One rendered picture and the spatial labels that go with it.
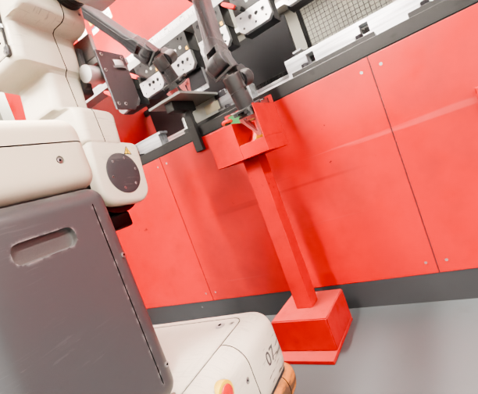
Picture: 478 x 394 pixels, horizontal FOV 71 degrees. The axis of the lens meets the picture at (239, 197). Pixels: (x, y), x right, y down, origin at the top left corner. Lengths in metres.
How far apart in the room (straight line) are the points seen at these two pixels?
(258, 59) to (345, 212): 1.12
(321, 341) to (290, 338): 0.11
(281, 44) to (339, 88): 0.85
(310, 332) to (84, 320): 0.77
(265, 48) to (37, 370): 1.83
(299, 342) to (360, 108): 0.79
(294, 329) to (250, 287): 0.42
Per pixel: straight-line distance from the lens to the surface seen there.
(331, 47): 1.36
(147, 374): 0.63
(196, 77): 1.64
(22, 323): 0.52
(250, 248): 1.45
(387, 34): 1.20
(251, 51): 2.08
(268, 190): 1.11
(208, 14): 1.22
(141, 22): 1.84
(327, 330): 1.14
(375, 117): 1.19
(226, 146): 1.10
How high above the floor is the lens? 0.62
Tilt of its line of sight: 3 degrees down
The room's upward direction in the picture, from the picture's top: 20 degrees counter-clockwise
